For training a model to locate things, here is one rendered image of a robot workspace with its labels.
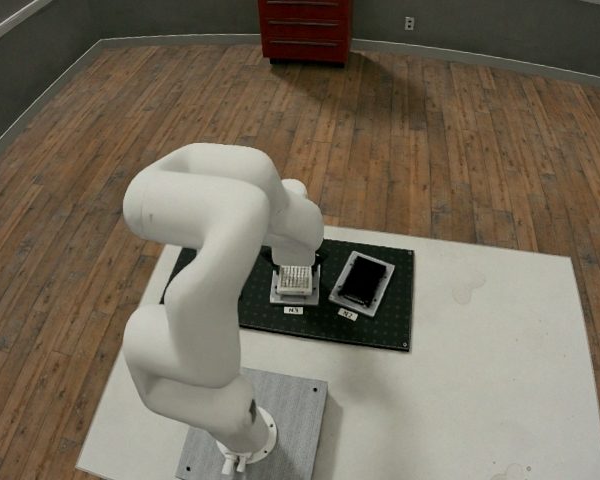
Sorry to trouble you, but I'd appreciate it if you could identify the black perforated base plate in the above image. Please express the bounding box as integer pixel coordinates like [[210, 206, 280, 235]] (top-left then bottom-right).
[[237, 238, 414, 352]]

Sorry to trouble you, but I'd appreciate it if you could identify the white label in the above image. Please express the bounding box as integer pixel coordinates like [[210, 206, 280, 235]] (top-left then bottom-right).
[[337, 307, 359, 322], [283, 306, 304, 315]]

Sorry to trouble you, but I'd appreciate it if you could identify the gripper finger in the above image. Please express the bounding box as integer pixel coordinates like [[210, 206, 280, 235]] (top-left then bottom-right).
[[259, 246, 280, 275], [311, 247, 330, 277]]

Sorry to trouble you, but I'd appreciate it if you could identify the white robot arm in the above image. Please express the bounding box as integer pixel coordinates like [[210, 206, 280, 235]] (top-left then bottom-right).
[[123, 143, 324, 476]]

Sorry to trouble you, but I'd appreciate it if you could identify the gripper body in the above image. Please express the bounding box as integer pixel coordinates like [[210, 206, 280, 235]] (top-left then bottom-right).
[[272, 247, 315, 266]]

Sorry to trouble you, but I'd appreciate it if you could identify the black rectangular plate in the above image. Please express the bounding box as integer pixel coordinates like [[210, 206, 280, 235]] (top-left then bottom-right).
[[338, 255, 387, 308]]

